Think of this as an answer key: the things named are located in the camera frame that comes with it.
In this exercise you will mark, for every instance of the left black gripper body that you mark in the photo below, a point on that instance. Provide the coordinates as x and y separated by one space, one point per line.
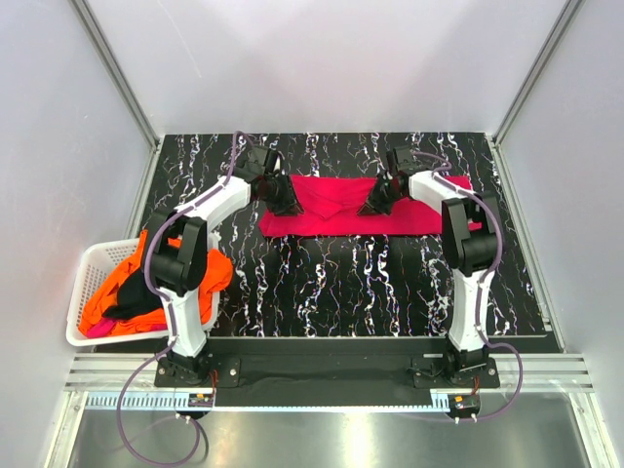
277 193

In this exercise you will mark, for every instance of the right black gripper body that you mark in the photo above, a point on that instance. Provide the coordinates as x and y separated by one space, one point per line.
383 190

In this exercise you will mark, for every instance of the magenta t shirt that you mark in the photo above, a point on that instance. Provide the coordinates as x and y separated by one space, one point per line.
330 208

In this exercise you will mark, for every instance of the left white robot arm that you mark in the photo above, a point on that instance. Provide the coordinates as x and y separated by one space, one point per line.
175 256

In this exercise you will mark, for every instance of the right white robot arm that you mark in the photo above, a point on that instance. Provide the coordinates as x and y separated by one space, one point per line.
472 244

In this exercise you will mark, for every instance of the orange t shirt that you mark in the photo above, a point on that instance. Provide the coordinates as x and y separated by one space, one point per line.
216 279

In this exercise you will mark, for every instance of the black t shirt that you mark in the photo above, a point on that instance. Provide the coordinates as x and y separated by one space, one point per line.
134 299

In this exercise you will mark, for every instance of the white plastic laundry basket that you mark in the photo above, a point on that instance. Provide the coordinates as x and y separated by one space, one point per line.
97 262

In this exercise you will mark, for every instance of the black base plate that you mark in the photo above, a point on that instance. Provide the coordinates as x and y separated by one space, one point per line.
296 373

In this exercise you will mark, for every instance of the left aluminium frame post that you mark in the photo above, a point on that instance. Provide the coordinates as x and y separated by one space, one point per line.
93 29

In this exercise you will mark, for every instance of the aluminium frame post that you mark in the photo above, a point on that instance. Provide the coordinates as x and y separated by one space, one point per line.
551 44
93 29

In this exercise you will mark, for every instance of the right aluminium frame post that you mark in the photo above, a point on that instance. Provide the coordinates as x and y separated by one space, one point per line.
551 44

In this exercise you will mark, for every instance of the aluminium rail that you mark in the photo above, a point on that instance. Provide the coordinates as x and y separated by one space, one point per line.
128 381

